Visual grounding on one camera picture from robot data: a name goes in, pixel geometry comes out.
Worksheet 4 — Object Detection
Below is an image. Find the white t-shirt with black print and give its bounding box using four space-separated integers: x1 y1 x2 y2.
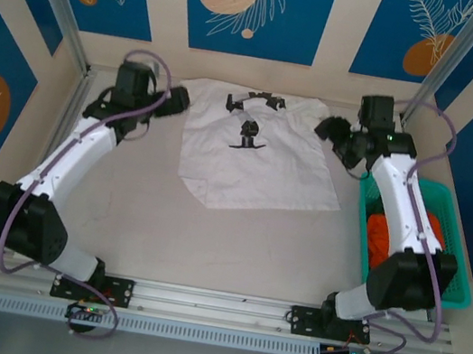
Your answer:
158 73 360 232

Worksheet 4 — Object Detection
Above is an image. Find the orange t-shirt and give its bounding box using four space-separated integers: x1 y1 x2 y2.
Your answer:
359 201 450 281

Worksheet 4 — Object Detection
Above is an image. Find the teal plastic basket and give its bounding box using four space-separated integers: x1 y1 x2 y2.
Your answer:
339 168 473 315

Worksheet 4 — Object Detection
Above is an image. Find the aluminium side rail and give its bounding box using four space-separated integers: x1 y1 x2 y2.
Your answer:
40 61 99 169

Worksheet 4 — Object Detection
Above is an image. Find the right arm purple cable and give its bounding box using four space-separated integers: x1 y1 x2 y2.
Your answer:
336 94 473 354

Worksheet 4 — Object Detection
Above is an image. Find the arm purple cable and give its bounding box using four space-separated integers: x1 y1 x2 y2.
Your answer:
336 94 473 354
0 31 181 347

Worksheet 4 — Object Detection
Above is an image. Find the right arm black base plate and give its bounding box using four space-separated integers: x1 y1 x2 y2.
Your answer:
287 303 376 348

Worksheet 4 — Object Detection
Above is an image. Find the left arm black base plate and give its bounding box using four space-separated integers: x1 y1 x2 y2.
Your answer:
49 265 137 312

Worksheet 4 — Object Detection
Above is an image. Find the aluminium mounting rail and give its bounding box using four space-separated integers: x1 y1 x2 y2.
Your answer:
0 247 461 354

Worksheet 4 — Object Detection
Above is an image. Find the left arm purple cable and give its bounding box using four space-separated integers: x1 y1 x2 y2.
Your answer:
0 31 181 347

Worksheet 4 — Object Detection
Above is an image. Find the grey slotted cable duct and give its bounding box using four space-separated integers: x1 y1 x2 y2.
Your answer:
0 286 322 354

